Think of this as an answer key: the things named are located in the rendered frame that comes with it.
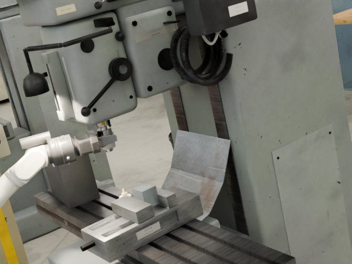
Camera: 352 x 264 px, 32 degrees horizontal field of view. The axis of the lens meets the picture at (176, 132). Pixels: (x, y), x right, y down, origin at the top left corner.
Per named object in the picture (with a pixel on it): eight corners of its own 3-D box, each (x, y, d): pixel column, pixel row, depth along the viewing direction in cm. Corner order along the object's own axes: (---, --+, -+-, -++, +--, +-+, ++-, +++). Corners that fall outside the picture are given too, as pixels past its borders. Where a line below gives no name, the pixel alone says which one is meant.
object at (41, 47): (25, 52, 178) (23, 47, 178) (29, 51, 179) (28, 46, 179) (65, 47, 167) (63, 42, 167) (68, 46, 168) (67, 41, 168)
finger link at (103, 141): (117, 142, 199) (98, 146, 198) (115, 132, 198) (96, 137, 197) (118, 143, 198) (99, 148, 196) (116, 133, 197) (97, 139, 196)
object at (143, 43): (144, 100, 192) (124, 17, 185) (107, 95, 212) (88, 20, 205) (193, 83, 202) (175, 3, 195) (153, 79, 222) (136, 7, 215)
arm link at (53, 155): (65, 165, 194) (29, 175, 191) (63, 161, 204) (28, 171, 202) (55, 130, 192) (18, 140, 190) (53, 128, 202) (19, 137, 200)
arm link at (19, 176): (51, 159, 191) (19, 190, 190) (50, 156, 200) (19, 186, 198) (35, 144, 190) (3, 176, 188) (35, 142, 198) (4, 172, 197)
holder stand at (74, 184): (70, 209, 225) (55, 157, 219) (52, 195, 244) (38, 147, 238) (100, 197, 230) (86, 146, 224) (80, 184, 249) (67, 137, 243)
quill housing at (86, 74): (90, 129, 185) (62, 23, 177) (62, 122, 202) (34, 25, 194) (143, 109, 195) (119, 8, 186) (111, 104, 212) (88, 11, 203)
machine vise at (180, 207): (110, 263, 177) (100, 229, 174) (85, 250, 189) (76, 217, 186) (204, 214, 195) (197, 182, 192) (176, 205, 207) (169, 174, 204)
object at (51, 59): (64, 121, 189) (45, 54, 184) (58, 120, 193) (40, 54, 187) (75, 117, 191) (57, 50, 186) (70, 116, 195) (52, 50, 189)
